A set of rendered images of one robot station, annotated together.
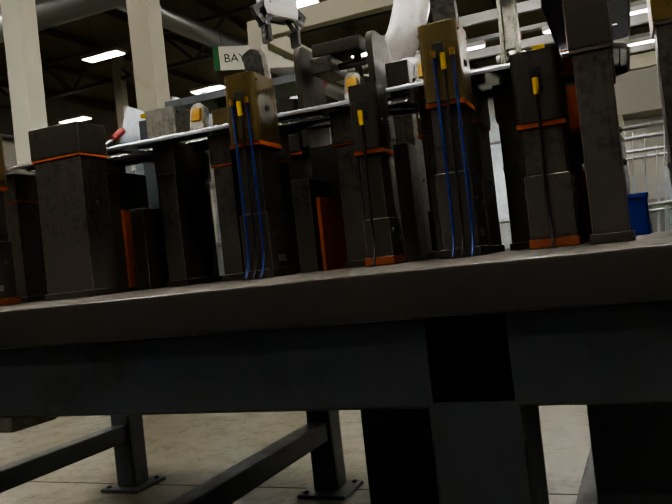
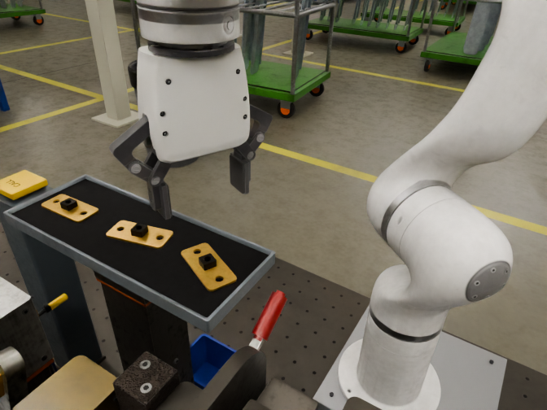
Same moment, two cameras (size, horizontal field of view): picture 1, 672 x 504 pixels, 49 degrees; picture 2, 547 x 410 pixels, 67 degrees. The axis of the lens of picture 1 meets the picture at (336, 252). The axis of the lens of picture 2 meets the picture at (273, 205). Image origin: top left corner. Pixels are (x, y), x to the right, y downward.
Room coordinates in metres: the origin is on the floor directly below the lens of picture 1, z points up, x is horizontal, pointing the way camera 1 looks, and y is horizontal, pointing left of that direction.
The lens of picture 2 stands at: (1.42, -0.05, 1.50)
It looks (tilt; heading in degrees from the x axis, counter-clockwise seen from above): 33 degrees down; 8
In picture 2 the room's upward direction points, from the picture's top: 2 degrees clockwise
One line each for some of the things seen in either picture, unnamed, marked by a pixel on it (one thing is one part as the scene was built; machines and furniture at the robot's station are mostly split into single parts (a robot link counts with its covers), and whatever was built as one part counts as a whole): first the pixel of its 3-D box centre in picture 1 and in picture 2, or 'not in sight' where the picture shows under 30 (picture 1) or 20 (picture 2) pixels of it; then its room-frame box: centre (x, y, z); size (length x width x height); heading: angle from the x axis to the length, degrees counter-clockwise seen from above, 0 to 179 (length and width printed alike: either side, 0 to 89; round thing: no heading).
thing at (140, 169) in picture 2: (262, 28); (147, 188); (1.75, 0.12, 1.29); 0.03 x 0.03 x 0.07; 44
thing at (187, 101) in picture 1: (241, 96); (133, 236); (1.84, 0.20, 1.16); 0.37 x 0.14 x 0.02; 68
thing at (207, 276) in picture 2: not in sight; (207, 262); (1.80, 0.08, 1.17); 0.08 x 0.04 x 0.01; 43
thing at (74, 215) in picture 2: not in sight; (69, 205); (1.88, 0.31, 1.17); 0.08 x 0.04 x 0.01; 70
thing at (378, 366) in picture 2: not in sight; (396, 348); (1.95, -0.21, 0.89); 0.19 x 0.19 x 0.18
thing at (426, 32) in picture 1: (452, 143); not in sight; (1.09, -0.19, 0.87); 0.12 x 0.07 x 0.35; 158
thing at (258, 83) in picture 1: (255, 178); not in sight; (1.25, 0.12, 0.87); 0.12 x 0.07 x 0.35; 158
